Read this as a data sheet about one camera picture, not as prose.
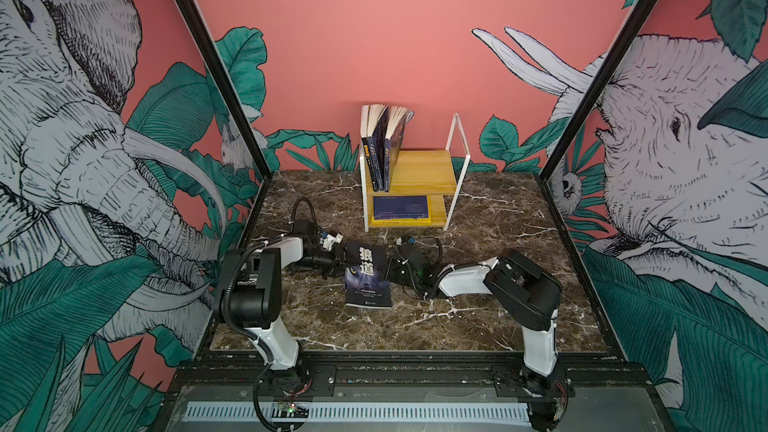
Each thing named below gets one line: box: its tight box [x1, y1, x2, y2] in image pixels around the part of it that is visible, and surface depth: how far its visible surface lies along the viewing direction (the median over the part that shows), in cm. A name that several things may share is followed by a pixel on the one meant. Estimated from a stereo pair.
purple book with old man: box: [367, 105, 389, 192], surface depth 80 cm
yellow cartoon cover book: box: [372, 195, 432, 225], surface depth 103 cm
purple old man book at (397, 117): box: [384, 106, 414, 192], surface depth 80 cm
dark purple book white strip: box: [344, 241, 393, 310], surface depth 89 cm
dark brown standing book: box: [360, 105, 379, 193], surface depth 79 cm
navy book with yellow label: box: [373, 195, 429, 220], surface depth 104 cm
